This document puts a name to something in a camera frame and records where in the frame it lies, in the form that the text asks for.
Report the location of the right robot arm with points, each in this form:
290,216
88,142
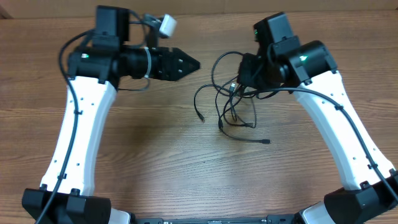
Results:
310,73

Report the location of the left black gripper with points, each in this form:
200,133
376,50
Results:
171,74

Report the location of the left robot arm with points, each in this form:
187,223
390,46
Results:
121,44

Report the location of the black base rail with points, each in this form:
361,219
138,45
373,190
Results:
270,219

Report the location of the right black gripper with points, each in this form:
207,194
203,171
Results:
245,79

